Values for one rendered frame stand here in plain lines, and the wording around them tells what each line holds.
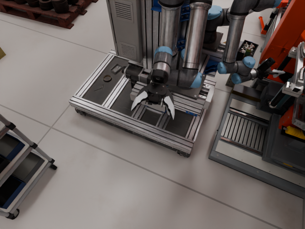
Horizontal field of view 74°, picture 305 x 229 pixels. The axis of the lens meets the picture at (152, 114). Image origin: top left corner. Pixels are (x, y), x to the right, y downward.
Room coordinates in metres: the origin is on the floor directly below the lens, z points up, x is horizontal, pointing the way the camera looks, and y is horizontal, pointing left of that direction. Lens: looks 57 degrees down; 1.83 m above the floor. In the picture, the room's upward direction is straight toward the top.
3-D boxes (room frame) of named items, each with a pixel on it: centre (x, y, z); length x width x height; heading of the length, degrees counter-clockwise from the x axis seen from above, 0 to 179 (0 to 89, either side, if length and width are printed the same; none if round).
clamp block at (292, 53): (1.07, -0.95, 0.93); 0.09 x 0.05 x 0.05; 65
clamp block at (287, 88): (0.76, -0.81, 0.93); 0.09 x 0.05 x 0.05; 65
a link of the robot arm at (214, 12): (1.38, -0.43, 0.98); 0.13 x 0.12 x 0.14; 96
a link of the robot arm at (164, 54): (0.68, -0.05, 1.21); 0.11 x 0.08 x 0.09; 171
